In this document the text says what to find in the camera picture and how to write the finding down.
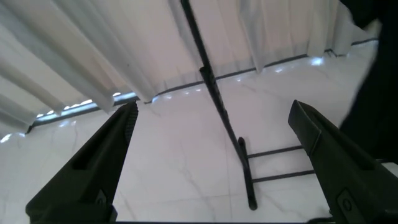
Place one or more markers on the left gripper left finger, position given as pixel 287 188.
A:
pixel 90 168

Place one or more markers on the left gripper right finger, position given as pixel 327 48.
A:
pixel 357 174

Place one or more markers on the black garment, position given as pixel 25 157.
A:
pixel 376 93

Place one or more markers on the black clothes rack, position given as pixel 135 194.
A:
pixel 214 90

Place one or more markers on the white curtain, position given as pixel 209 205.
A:
pixel 124 40

